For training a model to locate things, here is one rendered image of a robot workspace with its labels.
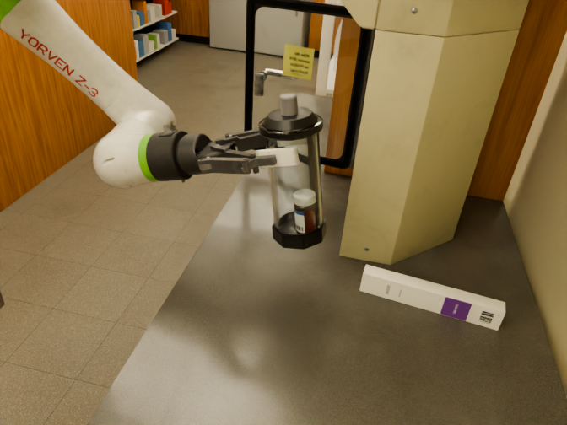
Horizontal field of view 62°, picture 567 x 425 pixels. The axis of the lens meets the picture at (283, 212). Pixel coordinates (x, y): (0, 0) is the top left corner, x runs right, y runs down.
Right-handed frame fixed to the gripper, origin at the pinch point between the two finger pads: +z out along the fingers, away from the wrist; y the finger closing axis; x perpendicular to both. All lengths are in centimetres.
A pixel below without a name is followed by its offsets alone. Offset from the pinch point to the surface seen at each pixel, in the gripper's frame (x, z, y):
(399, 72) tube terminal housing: -7.8, 18.3, 9.5
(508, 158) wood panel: 26, 40, 49
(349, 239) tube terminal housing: 25.7, 5.4, 10.3
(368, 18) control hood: -17.2, 14.1, 9.0
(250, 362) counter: 28.4, -6.5, -22.7
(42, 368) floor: 92, -126, 25
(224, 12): 9, -214, 489
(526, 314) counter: 40, 39, 5
